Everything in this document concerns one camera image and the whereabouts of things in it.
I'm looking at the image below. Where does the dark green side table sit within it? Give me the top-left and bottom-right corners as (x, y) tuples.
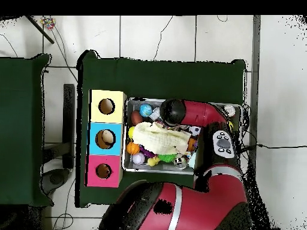
(0, 53), (54, 207)

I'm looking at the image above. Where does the wire mesh bin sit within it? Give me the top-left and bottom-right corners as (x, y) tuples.
(122, 98), (243, 176)

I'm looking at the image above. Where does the dark green table cloth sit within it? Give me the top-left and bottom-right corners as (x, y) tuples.
(76, 49), (246, 213)

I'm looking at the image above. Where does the black cable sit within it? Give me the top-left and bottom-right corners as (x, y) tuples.
(240, 143), (307, 150)

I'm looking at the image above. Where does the blue globe ball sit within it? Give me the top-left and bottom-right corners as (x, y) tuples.
(139, 103), (154, 117)

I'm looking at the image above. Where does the small colourful toy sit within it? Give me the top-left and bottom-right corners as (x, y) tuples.
(40, 16), (56, 31)

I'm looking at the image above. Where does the light blue waffle cloth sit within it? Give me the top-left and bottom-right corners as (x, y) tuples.
(188, 153), (197, 169)

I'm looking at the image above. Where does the wooden box with three holes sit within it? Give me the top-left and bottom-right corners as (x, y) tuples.
(85, 89), (127, 188)

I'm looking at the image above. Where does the cream waffle cloth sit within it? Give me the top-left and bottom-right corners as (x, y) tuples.
(132, 121), (192, 155)

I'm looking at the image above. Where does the orange toy basketball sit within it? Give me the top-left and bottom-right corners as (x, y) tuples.
(126, 141), (140, 156)

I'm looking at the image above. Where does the black pole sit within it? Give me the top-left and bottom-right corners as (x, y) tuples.
(25, 16), (55, 44)

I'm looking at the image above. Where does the green spiky toy with eyes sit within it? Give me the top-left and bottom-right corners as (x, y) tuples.
(158, 153), (177, 164)

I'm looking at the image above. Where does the silver drink can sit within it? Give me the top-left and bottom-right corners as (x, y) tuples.
(224, 104), (236, 117)

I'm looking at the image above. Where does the brown toy football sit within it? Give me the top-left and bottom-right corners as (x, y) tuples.
(130, 110), (143, 126)

